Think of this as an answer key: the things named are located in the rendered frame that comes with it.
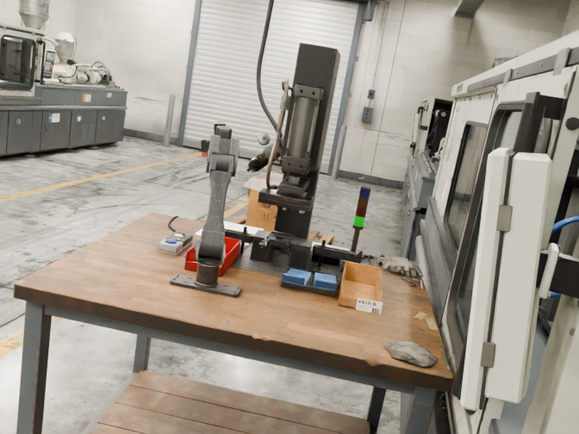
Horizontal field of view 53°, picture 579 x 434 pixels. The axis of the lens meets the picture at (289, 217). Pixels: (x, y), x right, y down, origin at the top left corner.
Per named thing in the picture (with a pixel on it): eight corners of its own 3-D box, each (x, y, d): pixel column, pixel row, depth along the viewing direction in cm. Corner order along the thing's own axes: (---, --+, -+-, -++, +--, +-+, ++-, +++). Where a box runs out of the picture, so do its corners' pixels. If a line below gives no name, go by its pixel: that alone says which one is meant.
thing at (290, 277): (281, 282, 176) (283, 273, 175) (290, 269, 191) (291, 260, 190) (303, 288, 175) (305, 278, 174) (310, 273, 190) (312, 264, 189)
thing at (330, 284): (314, 288, 176) (315, 279, 175) (314, 273, 191) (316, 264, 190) (336, 293, 175) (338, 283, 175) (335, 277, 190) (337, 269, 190)
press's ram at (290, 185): (255, 210, 196) (269, 123, 189) (268, 198, 221) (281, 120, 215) (307, 220, 194) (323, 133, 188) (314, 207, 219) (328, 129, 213)
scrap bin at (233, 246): (183, 269, 179) (186, 251, 177) (206, 249, 203) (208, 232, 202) (221, 277, 178) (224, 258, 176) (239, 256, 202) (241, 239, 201)
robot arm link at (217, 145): (208, 149, 203) (211, 131, 173) (233, 153, 205) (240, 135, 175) (204, 183, 202) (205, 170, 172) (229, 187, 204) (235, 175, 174)
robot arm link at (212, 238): (197, 257, 168) (211, 158, 180) (221, 261, 169) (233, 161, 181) (198, 251, 162) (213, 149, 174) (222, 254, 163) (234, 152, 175)
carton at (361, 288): (337, 308, 171) (342, 283, 169) (340, 282, 195) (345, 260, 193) (380, 317, 170) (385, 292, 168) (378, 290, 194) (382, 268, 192)
